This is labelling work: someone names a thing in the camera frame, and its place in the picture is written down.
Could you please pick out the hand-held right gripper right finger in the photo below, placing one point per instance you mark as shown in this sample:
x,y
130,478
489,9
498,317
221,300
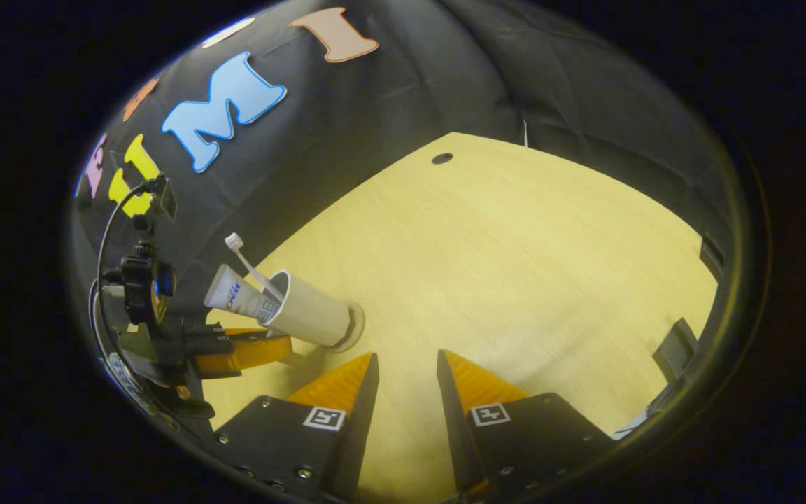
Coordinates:
x,y
448,420

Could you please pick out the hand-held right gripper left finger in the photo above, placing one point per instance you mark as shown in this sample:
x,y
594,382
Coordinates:
x,y
364,413

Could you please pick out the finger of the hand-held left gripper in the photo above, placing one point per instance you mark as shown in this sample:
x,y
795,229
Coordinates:
x,y
256,353
245,332

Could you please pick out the white toothpaste tube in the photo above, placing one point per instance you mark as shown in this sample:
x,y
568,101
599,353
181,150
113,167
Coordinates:
x,y
231,294

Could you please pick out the pale pink toothbrush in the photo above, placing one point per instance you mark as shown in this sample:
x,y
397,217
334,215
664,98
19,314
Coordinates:
x,y
245,262

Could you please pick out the round wooden coaster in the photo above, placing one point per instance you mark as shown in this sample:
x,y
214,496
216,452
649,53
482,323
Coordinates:
x,y
355,325

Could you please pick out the light wooden desktop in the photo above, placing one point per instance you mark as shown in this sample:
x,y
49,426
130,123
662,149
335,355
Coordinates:
x,y
515,280

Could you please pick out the black angular object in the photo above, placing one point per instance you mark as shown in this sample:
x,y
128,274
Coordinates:
x,y
712,257
676,350

